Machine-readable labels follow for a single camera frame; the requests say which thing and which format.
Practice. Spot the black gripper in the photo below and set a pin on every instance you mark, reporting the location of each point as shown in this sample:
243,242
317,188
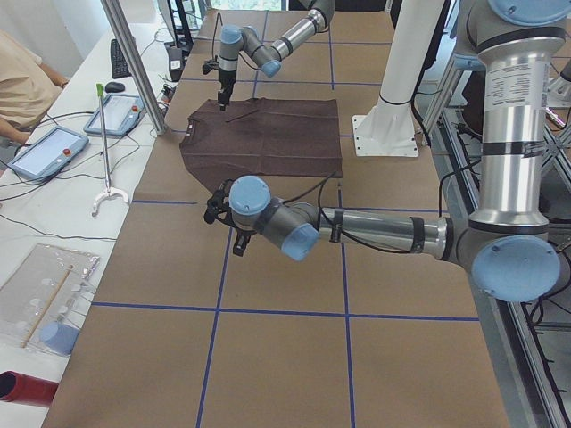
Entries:
241,241
225,80

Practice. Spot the dark brown t-shirt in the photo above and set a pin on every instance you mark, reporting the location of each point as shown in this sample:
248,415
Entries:
262,137

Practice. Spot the far teach pendant tablet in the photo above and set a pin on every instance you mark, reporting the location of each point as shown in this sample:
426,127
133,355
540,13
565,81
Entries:
121,114

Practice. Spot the teach pendant tablet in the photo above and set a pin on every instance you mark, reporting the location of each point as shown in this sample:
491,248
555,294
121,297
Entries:
121,114
48,155

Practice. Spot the black keyboard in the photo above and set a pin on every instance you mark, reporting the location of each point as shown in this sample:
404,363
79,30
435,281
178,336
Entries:
118,61

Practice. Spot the black computer mouse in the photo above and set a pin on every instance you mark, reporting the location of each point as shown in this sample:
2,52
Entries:
114,87

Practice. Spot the wooden stick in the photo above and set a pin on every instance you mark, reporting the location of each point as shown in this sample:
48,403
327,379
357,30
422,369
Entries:
26,339

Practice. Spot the near teach pendant tablet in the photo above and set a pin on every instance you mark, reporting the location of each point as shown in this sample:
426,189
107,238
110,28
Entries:
48,155

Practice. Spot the person in beige shirt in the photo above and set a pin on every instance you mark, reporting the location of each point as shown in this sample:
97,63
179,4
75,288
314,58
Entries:
29,88

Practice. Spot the blue plastic cup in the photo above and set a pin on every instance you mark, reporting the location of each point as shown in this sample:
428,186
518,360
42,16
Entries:
59,337

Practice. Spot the clear plastic tray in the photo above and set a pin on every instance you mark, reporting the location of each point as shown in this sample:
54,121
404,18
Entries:
25,292

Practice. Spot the red cylinder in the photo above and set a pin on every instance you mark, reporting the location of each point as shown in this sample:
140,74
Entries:
27,390

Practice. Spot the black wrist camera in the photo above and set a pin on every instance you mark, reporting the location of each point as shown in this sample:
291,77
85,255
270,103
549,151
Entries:
210,65
217,206

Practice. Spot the aluminium frame post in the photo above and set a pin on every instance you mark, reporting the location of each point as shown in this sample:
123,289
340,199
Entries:
128,46

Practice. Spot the green-handled reacher stick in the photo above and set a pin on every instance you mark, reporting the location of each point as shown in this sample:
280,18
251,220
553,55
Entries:
109,192

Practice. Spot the white pedestal column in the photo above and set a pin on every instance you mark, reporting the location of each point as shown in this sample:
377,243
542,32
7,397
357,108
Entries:
388,128

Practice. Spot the aluminium frame side rail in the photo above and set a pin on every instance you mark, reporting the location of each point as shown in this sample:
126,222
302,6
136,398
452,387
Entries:
518,262

